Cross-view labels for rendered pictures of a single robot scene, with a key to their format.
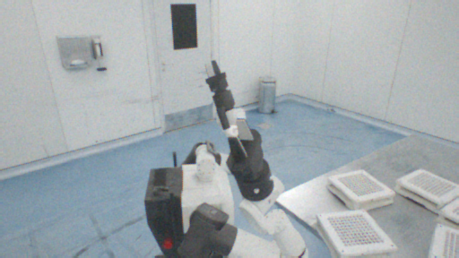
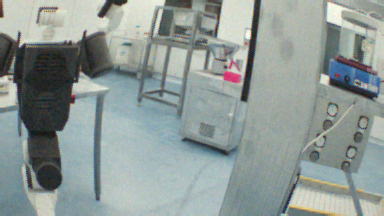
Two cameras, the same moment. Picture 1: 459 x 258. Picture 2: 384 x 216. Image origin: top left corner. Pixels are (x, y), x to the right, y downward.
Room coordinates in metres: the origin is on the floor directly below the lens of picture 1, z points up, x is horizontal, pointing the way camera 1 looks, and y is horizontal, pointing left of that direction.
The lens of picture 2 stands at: (0.88, 1.27, 1.36)
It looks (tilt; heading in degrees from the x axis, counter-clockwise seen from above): 14 degrees down; 244
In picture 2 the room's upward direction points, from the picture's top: 10 degrees clockwise
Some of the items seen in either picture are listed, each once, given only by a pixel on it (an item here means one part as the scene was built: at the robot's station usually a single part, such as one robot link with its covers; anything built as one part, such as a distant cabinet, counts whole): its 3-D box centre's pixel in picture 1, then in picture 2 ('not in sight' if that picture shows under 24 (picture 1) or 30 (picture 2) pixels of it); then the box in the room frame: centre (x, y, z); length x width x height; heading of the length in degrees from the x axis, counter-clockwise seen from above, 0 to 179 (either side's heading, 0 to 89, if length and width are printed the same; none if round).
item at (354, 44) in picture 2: not in sight; (358, 36); (0.00, 0.64, 1.45); 0.15 x 0.15 x 0.19
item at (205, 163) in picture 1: (205, 162); (51, 21); (0.91, 0.08, 1.32); 0.10 x 0.07 x 0.09; 8
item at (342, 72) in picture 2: not in sight; (353, 76); (0.01, 0.65, 1.32); 0.21 x 0.20 x 0.09; 43
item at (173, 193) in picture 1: (191, 209); (43, 78); (0.90, 0.14, 1.11); 0.34 x 0.30 x 0.36; 8
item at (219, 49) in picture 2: not in sight; (226, 59); (-1.16, -2.21, 0.95); 0.49 x 0.36 x 0.37; 128
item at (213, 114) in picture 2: not in sight; (219, 110); (-1.14, -2.14, 0.38); 0.63 x 0.57 x 0.76; 128
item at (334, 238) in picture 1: (353, 231); not in sight; (1.00, -0.54, 0.92); 0.25 x 0.24 x 0.02; 8
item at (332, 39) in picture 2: not in sight; (344, 56); (-4.03, -2.60, 1.43); 1.38 x 0.01 x 1.16; 128
